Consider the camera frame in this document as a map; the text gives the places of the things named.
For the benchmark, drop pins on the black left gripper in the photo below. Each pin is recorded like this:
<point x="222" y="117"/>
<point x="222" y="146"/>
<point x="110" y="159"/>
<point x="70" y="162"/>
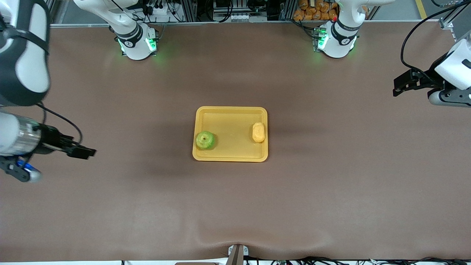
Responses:
<point x="427" y="81"/>

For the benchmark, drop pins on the white power strip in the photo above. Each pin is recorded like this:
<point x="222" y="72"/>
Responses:
<point x="160" y="9"/>

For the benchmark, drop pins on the yellow plastic tray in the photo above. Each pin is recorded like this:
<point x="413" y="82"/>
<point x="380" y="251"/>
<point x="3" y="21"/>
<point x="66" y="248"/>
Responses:
<point x="232" y="147"/>

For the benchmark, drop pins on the metal table edge bracket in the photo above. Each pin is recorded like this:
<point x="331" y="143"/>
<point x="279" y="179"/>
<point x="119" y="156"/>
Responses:
<point x="238" y="254"/>

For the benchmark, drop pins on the yellow potato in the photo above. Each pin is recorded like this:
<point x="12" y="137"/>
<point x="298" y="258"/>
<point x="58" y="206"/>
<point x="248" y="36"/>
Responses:
<point x="258" y="132"/>

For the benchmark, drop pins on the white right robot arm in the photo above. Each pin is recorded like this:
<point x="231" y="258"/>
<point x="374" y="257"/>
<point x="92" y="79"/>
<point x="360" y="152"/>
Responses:
<point x="25" y="55"/>

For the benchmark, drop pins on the pile of orange items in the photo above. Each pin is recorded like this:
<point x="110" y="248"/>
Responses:
<point x="316" y="10"/>

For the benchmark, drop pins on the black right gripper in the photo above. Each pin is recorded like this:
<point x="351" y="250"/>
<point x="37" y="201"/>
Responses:
<point x="50" y="139"/>

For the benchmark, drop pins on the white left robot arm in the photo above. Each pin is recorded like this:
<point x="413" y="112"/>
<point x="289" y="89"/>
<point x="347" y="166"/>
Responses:
<point x="340" y="36"/>

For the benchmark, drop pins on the aluminium frame post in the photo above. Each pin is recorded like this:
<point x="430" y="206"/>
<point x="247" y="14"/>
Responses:
<point x="454" y="27"/>

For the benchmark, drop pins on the green apple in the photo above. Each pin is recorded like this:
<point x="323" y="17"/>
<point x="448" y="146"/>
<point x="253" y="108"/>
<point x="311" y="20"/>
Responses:
<point x="205" y="140"/>

